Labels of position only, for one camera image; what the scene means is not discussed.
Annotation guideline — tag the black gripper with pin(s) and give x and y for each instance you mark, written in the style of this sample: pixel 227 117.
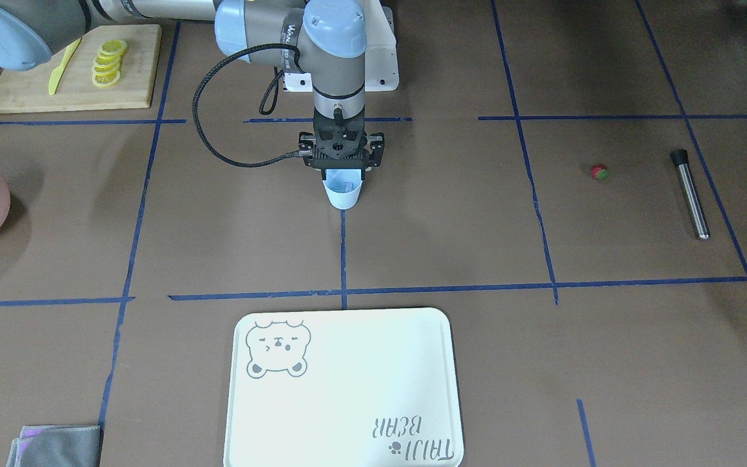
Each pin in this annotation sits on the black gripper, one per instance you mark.
pixel 377 148

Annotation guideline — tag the light blue plastic cup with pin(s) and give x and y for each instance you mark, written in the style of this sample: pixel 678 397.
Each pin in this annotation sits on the light blue plastic cup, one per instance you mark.
pixel 342 201

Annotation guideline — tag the red strawberry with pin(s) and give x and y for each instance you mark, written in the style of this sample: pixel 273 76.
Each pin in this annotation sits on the red strawberry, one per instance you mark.
pixel 600 172

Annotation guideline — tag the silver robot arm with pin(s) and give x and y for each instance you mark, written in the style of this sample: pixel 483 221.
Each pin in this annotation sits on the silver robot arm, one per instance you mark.
pixel 32 31

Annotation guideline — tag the ice cubes in cup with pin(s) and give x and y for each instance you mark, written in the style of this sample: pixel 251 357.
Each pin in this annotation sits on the ice cubes in cup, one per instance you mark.
pixel 343 187

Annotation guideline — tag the cream bear tray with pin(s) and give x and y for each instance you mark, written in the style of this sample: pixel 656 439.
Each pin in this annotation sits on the cream bear tray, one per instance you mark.
pixel 366 387

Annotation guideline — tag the wooden cutting board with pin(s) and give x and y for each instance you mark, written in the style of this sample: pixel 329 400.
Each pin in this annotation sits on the wooden cutting board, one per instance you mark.
pixel 26 91

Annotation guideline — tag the lemon slices row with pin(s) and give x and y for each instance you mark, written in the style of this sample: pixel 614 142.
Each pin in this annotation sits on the lemon slices row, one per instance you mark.
pixel 106 68

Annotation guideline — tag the yellow plastic knife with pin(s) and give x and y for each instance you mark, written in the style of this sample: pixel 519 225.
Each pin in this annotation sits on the yellow plastic knife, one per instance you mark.
pixel 58 72

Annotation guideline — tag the steel muddler black tip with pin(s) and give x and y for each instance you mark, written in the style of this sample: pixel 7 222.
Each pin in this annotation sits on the steel muddler black tip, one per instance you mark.
pixel 680 160

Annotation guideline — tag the grey folded cloth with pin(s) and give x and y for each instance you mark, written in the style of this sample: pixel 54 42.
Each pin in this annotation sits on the grey folded cloth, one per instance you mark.
pixel 56 445

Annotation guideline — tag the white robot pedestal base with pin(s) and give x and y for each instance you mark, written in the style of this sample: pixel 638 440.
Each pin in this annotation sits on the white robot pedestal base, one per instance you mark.
pixel 383 58

